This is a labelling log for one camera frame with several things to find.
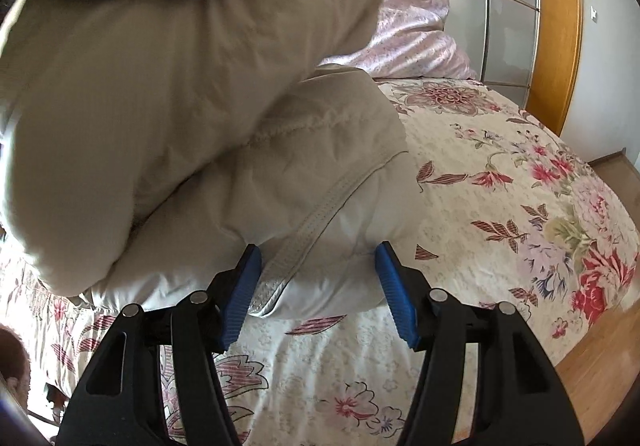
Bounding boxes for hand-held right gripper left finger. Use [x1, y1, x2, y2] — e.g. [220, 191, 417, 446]
[55, 245, 263, 446]

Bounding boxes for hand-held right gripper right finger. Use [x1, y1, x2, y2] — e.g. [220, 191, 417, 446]
[375, 241, 586, 446]

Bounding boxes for beige puffer jacket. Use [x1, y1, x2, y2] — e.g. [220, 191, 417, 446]
[0, 0, 411, 322]

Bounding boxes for floral bedspread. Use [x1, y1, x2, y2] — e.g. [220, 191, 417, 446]
[0, 76, 640, 446]

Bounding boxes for brown fuzzy cloth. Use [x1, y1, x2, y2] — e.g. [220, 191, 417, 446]
[0, 326, 32, 409]

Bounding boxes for wooden headboard with glass panels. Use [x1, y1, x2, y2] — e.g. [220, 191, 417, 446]
[419, 0, 585, 137]

